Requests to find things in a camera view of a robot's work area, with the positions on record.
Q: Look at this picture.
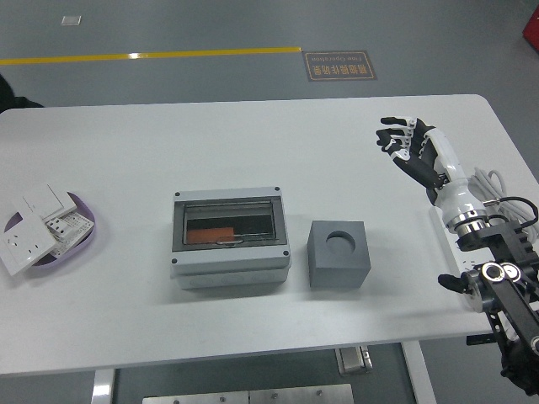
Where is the red object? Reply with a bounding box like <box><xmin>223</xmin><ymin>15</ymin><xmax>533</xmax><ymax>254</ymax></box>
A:
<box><xmin>520</xmin><ymin>6</ymin><xmax>539</xmax><ymax>45</ymax></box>

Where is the metal base plate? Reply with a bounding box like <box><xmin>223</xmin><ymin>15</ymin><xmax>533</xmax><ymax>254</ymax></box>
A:
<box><xmin>141</xmin><ymin>383</ymin><xmax>355</xmax><ymax>404</ymax></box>

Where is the orange cylinder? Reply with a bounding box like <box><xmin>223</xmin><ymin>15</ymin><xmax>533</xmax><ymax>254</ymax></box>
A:
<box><xmin>186</xmin><ymin>227</ymin><xmax>236</xmax><ymax>244</ymax></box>

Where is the white socket plate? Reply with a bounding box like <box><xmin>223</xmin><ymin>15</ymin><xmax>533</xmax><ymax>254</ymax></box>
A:
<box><xmin>0</xmin><ymin>210</ymin><xmax>64</xmax><ymax>277</ymax></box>

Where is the white table leg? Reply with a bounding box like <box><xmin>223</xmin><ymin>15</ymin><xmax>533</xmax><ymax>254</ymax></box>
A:
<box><xmin>399</xmin><ymin>341</ymin><xmax>437</xmax><ymax>404</ymax></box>
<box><xmin>91</xmin><ymin>369</ymin><xmax>115</xmax><ymax>404</ymax></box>

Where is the brown floor sign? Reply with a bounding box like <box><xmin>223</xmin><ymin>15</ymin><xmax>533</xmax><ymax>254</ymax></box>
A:
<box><xmin>302</xmin><ymin>50</ymin><xmax>377</xmax><ymax>82</ymax></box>

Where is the white perforated socket module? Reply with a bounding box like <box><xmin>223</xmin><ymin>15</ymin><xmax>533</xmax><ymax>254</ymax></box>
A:
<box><xmin>41</xmin><ymin>210</ymin><xmax>94</xmax><ymax>258</ymax></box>

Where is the grey table bracket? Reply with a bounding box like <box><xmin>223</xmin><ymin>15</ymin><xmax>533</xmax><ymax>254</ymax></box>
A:
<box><xmin>335</xmin><ymin>345</ymin><xmax>372</xmax><ymax>375</ymax></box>

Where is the yellow floor tape line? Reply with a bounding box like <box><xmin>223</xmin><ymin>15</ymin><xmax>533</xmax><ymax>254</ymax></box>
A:
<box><xmin>0</xmin><ymin>45</ymin><xmax>302</xmax><ymax>66</ymax></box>

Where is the grey cube with round hole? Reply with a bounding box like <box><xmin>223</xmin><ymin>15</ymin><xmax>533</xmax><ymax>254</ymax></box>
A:
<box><xmin>308</xmin><ymin>220</ymin><xmax>371</xmax><ymax>290</ymax></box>

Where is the purple tray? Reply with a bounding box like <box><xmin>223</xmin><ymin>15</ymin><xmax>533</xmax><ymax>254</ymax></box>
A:
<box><xmin>3</xmin><ymin>191</ymin><xmax>99</xmax><ymax>277</ymax></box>

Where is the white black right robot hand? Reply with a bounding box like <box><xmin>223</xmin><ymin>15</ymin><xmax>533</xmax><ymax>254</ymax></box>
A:
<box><xmin>375</xmin><ymin>115</ymin><xmax>484</xmax><ymax>231</ymax></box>

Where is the person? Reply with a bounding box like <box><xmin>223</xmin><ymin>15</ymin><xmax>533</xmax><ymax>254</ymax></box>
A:
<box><xmin>0</xmin><ymin>72</ymin><xmax>45</xmax><ymax>113</ymax></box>

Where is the white switch plate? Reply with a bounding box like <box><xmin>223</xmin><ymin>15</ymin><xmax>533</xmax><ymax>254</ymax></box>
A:
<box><xmin>11</xmin><ymin>183</ymin><xmax>79</xmax><ymax>221</ymax></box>

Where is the white power cord with plug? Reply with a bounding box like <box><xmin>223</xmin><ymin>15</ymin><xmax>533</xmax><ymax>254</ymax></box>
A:
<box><xmin>465</xmin><ymin>167</ymin><xmax>539</xmax><ymax>241</ymax></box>

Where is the grey box with clear lid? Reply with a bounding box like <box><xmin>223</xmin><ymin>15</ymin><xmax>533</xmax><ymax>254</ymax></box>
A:
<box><xmin>169</xmin><ymin>186</ymin><xmax>292</xmax><ymax>290</ymax></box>

